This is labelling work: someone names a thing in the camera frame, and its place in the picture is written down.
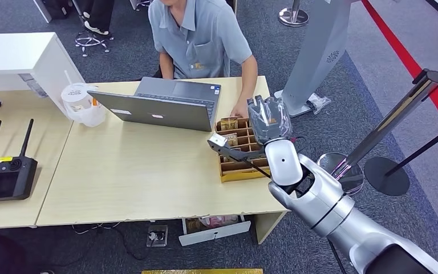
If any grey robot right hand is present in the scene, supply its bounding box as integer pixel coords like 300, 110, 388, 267
246, 95, 293, 147

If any person's left hand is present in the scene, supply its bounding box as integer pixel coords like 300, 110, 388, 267
230, 100, 251, 119

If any gold card with dark print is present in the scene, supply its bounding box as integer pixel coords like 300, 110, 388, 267
220, 116, 240, 132

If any wooden card holder box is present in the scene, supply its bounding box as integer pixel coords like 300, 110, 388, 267
214, 117, 277, 184

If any person in dark trousers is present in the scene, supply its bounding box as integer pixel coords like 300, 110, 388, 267
78, 0, 116, 37

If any crumpled clear plastic bag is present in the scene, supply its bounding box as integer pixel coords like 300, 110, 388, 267
306, 92, 332, 115

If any grey kiosk stand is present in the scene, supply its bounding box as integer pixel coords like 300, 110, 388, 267
273, 0, 356, 118

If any grey laptop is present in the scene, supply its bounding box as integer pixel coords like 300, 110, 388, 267
87, 76, 222, 132

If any chrome stanchion base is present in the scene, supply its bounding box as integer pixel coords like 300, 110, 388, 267
278, 0, 310, 27

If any white open box under desk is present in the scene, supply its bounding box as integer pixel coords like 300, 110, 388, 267
178, 215, 252, 247

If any red barrier belt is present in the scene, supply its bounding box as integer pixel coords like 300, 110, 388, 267
361, 0, 438, 143

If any floor power socket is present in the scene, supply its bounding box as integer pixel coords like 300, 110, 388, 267
146, 224, 169, 248

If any clear plastic cup in bag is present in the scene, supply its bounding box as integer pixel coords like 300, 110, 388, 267
59, 70, 107, 128

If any office chair star base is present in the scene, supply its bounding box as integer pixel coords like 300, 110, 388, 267
74, 30, 115, 58

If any white cabinet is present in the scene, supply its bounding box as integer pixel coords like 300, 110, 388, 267
0, 31, 86, 119

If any black remote controller with antennas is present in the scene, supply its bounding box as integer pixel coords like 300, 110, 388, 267
0, 118, 38, 204

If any pale wrist camera on bracket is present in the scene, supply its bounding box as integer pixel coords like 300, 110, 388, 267
207, 132, 271, 179

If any chrome stanchion post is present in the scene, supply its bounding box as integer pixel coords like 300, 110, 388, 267
316, 68, 438, 196

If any black stanchion post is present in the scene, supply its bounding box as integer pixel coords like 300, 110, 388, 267
364, 127, 438, 197

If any black cable on floor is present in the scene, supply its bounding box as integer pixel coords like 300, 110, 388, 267
71, 222, 152, 263

